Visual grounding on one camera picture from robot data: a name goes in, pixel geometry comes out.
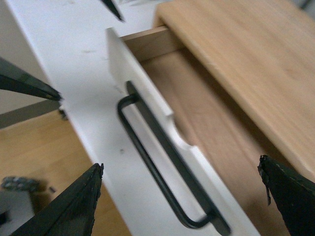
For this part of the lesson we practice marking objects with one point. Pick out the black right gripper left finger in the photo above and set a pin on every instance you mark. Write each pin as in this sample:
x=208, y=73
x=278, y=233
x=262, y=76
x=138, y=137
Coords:
x=71, y=213

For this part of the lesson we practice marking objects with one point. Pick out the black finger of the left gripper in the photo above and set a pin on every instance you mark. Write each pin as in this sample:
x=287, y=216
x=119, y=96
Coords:
x=14, y=79

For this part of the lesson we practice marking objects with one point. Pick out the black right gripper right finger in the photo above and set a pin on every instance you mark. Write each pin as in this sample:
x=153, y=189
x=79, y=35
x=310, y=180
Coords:
x=293, y=194

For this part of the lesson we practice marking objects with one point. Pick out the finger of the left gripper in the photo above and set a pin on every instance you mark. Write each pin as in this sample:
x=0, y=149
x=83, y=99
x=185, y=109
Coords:
x=113, y=9

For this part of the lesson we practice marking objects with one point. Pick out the white drawer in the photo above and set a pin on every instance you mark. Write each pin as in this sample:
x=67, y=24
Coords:
x=197, y=150

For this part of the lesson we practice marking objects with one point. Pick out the wooden drawer cabinet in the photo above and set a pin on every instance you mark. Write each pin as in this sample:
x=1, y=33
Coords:
x=262, y=52

